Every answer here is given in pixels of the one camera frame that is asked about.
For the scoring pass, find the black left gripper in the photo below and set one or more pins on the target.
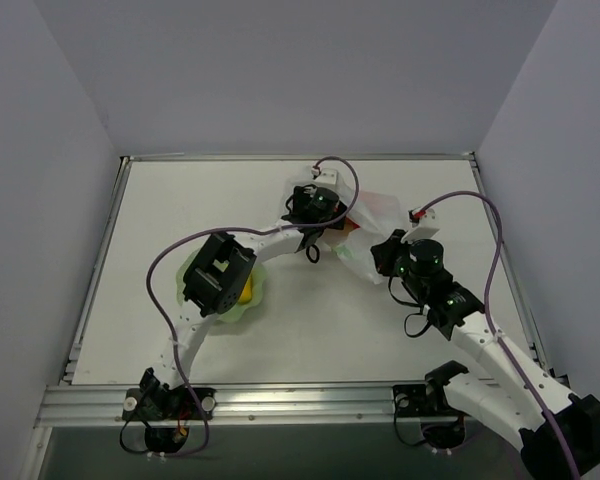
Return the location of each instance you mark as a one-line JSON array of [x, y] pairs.
[[297, 201]]

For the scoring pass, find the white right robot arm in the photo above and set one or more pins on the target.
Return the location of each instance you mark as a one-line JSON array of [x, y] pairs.
[[555, 431]]

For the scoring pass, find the green wavy glass bowl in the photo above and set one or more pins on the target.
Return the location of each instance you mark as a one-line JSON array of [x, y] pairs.
[[259, 275]]

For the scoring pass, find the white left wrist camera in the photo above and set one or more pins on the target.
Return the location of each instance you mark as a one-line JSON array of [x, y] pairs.
[[325, 178]]

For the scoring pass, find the aluminium front frame rail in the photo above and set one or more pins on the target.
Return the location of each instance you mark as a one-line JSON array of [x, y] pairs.
[[246, 404]]

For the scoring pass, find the yellow fake banana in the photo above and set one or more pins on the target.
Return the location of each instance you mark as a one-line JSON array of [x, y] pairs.
[[246, 295]]

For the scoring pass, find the red fake apple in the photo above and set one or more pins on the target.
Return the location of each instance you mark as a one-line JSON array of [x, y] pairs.
[[350, 225]]

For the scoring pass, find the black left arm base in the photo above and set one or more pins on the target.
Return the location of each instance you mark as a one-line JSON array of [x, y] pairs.
[[165, 414]]

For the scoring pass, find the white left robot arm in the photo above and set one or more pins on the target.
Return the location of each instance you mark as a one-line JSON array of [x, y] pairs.
[[218, 273]]

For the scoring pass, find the white plastic bag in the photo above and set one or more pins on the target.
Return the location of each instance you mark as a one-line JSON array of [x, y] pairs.
[[378, 215]]

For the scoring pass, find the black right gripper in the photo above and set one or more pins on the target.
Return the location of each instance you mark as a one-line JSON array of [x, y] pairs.
[[385, 255]]

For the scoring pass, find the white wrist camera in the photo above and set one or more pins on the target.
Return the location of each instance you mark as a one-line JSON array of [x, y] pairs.
[[325, 178], [422, 225]]

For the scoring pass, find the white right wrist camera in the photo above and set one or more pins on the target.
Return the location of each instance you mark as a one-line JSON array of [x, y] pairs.
[[422, 225]]

